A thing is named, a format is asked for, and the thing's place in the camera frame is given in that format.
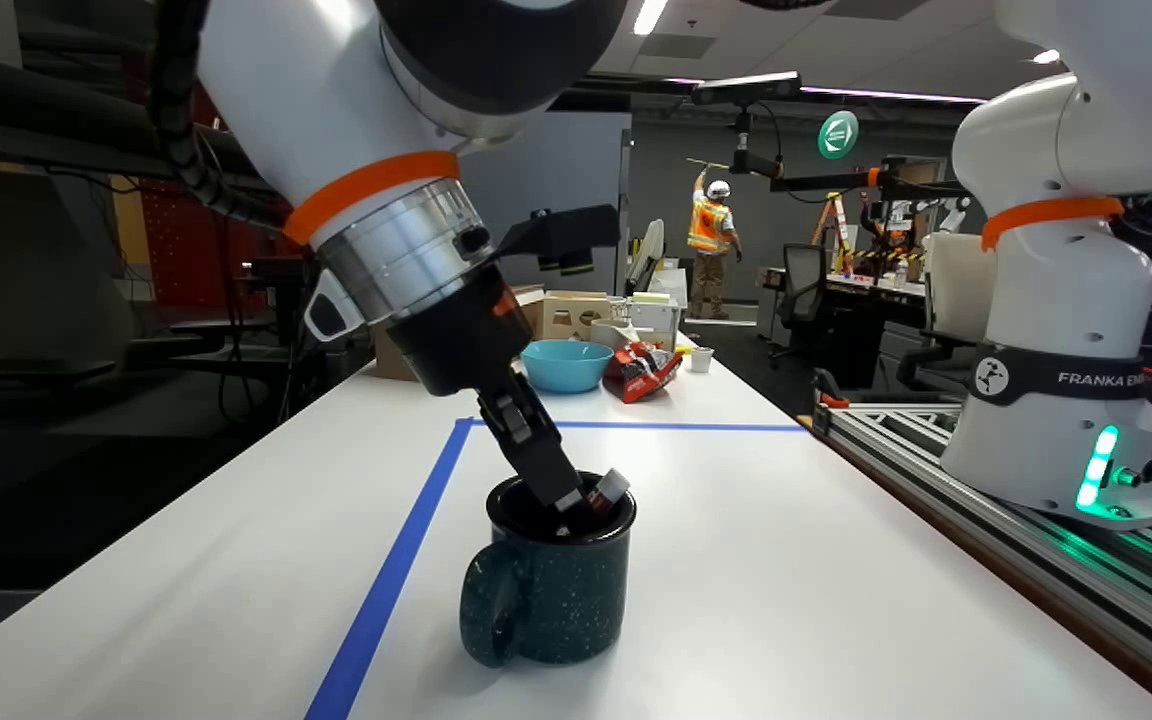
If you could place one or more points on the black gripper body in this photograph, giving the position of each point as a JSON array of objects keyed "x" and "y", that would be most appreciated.
[{"x": 460, "y": 334}]

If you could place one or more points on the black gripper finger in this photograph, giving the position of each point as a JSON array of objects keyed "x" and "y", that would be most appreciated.
[{"x": 531, "y": 447}]

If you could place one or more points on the marker with brown label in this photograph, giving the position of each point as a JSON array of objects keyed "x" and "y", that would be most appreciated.
[{"x": 609, "y": 489}]

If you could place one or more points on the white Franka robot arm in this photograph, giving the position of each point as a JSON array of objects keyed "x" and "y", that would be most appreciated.
[{"x": 1070, "y": 304}]

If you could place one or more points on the dark speckled enamel mug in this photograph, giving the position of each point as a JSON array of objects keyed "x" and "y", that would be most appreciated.
[{"x": 550, "y": 603}]

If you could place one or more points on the blue tape line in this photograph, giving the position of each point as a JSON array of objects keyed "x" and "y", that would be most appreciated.
[{"x": 388, "y": 575}]

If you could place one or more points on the blue bowl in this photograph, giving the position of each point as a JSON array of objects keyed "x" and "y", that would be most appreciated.
[{"x": 565, "y": 365}]

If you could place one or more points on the cardboard box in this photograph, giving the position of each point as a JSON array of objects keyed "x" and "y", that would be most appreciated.
[{"x": 576, "y": 317}]

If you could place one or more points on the red crumpled object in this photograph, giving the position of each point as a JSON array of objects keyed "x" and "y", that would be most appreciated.
[{"x": 643, "y": 375}]

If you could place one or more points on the white container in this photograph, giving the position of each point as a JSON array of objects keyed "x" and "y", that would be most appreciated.
[{"x": 652, "y": 321}]

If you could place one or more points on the small white cup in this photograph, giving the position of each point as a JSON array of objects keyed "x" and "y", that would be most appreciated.
[{"x": 701, "y": 363}]

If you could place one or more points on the person in orange vest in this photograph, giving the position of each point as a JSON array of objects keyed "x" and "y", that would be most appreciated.
[{"x": 715, "y": 235}]

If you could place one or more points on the green round sign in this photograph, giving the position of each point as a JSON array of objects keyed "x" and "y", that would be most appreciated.
[{"x": 837, "y": 132}]

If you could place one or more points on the white plastic bin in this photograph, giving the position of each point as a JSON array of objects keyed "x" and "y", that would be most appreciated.
[{"x": 963, "y": 287}]

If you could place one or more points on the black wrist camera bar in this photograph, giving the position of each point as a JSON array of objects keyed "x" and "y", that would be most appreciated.
[{"x": 558, "y": 239}]

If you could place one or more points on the aluminium frame rail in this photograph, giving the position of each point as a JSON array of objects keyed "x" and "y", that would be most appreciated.
[{"x": 1001, "y": 544}]

